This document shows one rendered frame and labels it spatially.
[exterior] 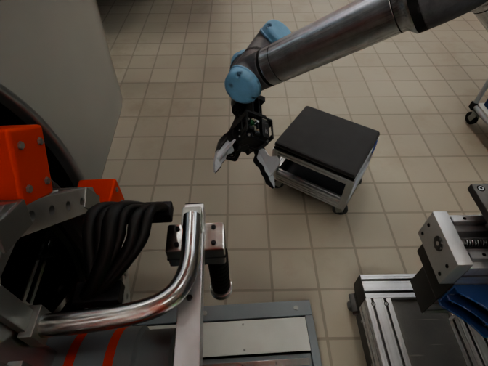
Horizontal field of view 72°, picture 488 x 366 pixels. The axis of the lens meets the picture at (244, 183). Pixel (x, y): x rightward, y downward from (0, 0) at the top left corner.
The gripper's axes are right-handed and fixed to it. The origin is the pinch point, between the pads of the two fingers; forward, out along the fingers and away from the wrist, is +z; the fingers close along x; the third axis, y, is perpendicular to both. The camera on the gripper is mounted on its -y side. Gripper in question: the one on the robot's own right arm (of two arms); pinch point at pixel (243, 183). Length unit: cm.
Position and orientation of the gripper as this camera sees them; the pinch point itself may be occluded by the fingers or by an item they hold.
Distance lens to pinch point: 73.9
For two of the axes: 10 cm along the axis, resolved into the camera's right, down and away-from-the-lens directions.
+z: 0.3, 8.9, -4.6
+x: 8.4, 2.2, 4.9
